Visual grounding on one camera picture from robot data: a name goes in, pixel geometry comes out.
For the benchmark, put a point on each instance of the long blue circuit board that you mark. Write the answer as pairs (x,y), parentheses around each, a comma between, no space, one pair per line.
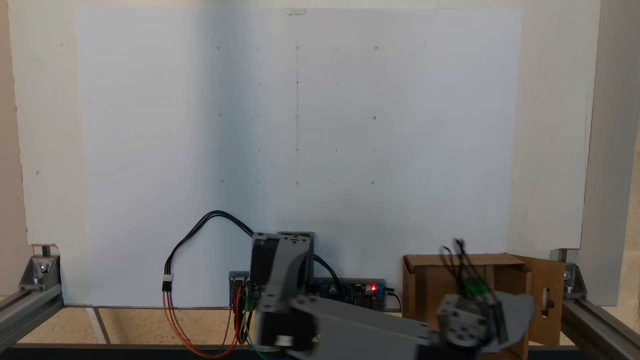
(360,292)

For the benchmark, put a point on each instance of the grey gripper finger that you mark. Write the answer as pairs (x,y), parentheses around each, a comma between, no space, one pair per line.
(452,301)
(517,312)

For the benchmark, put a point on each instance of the aluminium frame profile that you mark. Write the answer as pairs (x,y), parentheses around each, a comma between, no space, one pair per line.
(25,310)
(600,325)

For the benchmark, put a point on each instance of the white paper sheet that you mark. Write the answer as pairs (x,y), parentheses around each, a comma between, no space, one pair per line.
(425,150)

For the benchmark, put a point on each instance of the small blue circuit board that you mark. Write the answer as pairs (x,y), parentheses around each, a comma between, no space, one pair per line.
(239,282)

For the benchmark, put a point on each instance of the grey vertical panel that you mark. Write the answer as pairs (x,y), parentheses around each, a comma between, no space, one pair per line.
(607,150)

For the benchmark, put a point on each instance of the brown cardboard box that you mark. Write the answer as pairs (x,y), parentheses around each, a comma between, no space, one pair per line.
(430,285)

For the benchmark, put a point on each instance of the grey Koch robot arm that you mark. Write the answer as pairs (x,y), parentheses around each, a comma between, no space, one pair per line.
(350,325)

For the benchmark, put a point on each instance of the green dice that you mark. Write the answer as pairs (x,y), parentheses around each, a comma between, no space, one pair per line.
(474,289)

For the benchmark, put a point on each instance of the metal corner bracket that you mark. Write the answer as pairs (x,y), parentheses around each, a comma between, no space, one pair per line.
(575,282)
(40,272)

